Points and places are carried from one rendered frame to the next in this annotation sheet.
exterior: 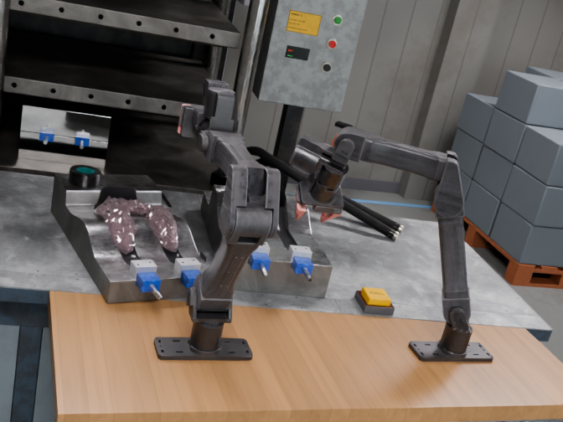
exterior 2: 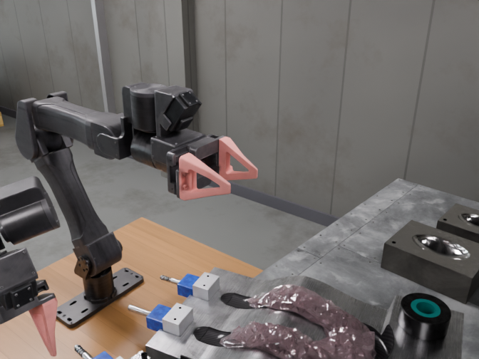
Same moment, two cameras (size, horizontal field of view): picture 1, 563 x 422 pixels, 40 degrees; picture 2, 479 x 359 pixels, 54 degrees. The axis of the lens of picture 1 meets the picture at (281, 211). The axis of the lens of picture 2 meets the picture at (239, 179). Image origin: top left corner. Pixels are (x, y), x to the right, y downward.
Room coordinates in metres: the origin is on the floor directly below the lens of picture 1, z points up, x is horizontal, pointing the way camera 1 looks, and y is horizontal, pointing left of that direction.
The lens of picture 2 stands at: (2.25, -0.06, 1.47)
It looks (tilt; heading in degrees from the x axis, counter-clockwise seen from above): 25 degrees down; 149
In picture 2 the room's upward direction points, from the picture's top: straight up
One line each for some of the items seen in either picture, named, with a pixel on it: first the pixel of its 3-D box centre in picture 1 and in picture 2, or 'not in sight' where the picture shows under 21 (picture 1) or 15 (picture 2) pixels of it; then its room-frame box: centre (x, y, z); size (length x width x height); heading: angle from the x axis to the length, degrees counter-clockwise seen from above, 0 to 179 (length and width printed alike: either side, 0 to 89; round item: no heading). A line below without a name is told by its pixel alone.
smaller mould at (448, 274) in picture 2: not in sight; (436, 258); (1.69, 0.81, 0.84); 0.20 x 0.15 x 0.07; 17
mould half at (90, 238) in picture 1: (129, 231); (303, 340); (1.76, 0.36, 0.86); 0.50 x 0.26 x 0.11; 34
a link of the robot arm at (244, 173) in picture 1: (235, 180); (79, 137); (1.39, 0.10, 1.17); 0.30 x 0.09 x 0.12; 22
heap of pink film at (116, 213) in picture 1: (135, 216); (301, 324); (1.76, 0.35, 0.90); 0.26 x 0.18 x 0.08; 34
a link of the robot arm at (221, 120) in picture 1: (219, 120); (139, 120); (1.54, 0.17, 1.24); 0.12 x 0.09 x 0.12; 22
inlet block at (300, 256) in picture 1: (303, 267); not in sight; (1.70, -0.08, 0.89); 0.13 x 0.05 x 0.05; 17
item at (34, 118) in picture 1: (68, 115); not in sight; (2.55, 0.80, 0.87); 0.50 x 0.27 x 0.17; 17
